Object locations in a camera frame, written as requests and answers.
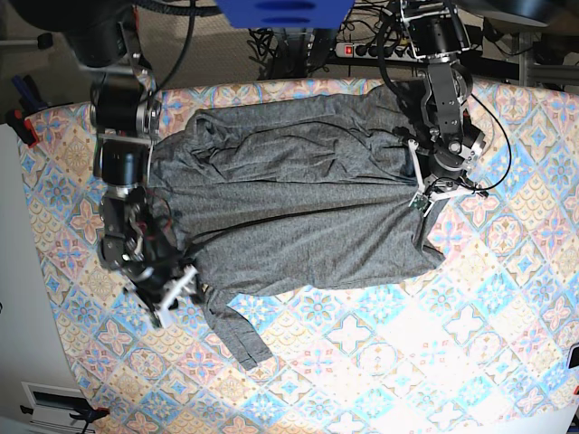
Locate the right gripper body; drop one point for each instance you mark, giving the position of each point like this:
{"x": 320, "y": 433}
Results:
{"x": 158, "y": 289}

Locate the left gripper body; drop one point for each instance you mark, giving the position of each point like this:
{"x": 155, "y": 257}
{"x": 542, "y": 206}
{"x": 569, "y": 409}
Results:
{"x": 439, "y": 182}

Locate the grey t-shirt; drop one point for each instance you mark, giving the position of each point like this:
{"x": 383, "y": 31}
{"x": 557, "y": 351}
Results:
{"x": 272, "y": 197}

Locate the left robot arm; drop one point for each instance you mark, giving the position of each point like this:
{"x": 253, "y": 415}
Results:
{"x": 445, "y": 147}

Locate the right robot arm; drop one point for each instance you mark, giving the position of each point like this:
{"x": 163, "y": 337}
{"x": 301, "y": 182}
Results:
{"x": 125, "y": 109}

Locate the blue black clamp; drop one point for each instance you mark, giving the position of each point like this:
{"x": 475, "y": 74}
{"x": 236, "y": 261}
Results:
{"x": 55, "y": 420}

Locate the white power strip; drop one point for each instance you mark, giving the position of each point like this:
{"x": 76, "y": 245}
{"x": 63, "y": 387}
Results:
{"x": 365, "y": 51}

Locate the patterned tablecloth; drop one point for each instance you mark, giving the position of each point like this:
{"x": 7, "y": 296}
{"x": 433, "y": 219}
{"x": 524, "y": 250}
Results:
{"x": 479, "y": 342}

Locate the red black clamp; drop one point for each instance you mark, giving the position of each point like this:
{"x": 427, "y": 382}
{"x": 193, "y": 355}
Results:
{"x": 22, "y": 126}

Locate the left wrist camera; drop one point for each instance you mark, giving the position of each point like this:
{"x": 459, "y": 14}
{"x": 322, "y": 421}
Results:
{"x": 421, "y": 203}

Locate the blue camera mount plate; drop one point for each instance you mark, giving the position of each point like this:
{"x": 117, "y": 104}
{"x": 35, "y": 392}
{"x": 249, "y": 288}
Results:
{"x": 317, "y": 14}

